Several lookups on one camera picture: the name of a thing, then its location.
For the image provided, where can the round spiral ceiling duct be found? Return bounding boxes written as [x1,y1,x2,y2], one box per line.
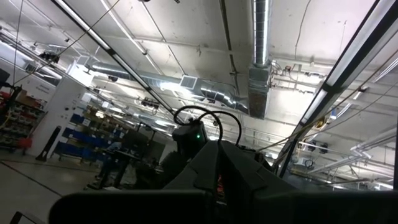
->
[251,0,272,68]

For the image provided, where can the large silver ceiling duct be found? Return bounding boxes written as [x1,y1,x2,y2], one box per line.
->
[88,61,249,114]

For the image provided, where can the rectangular metal duct box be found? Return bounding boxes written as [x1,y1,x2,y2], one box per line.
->
[248,64,271,120]

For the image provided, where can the black frame beam with light strip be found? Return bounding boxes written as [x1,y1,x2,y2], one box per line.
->
[277,0,398,179]
[51,0,187,124]

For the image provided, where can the storage rack with red bins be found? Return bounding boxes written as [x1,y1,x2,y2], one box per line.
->
[0,86,47,154]

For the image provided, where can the black frame post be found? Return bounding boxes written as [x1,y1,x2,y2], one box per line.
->
[394,114,398,190]

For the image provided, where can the storage shelf with blue bins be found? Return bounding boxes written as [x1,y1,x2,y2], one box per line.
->
[52,105,137,162]

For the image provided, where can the white ceiling vent grille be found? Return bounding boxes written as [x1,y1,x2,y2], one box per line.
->
[179,74,198,90]

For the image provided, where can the person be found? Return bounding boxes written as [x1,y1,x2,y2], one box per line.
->
[95,141,124,188]

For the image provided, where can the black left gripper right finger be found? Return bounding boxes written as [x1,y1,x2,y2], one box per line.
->
[217,140,298,200]

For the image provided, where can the white building column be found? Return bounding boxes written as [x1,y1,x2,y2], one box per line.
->
[27,77,90,158]

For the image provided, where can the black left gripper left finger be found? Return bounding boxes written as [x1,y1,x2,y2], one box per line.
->
[164,140,220,191]

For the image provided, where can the black leaning stand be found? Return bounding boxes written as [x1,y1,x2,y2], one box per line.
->
[35,125,63,162]

